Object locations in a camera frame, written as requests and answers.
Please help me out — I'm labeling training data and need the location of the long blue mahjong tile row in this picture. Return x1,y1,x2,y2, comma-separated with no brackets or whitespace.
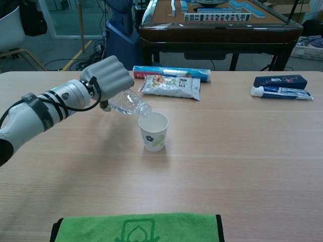
241,2,266,19

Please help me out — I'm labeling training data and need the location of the dark blue toothpaste box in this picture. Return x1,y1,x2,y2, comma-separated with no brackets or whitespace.
253,74,308,90

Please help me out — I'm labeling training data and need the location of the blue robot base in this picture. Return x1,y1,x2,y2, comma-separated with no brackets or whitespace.
104,0,142,72

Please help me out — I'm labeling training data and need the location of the row of face-up mahjong tiles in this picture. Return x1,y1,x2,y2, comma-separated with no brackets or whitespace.
184,13,252,22

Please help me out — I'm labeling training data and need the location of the blue plastic wrap box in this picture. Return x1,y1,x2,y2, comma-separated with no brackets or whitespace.
132,65,211,83

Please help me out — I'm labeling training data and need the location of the chair with wooden legs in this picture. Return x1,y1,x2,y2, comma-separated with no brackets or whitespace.
0,5,47,73

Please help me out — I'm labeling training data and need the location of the small white paper cup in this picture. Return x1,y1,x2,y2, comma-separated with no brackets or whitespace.
138,111,169,153

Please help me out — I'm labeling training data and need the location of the white plastic basket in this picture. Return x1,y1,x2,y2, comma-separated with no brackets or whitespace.
290,41,323,61

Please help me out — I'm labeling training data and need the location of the blue white toothpaste tube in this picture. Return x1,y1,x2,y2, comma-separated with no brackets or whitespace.
250,85,314,101

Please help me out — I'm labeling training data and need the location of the brown mahjong table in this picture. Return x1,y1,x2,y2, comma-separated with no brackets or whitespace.
138,0,304,72

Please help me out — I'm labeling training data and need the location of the green microfiber cloth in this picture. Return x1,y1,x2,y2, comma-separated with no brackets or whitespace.
49,212,226,242

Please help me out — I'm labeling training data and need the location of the white snack bag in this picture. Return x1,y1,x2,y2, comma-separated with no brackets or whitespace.
137,74,201,102

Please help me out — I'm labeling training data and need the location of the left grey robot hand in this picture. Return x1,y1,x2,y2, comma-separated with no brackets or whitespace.
80,55,135,112

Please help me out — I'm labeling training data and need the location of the transparent plastic water bottle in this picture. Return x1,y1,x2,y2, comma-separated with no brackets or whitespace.
106,88,153,117

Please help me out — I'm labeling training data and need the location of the black bag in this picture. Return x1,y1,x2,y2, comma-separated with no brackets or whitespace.
18,0,48,37

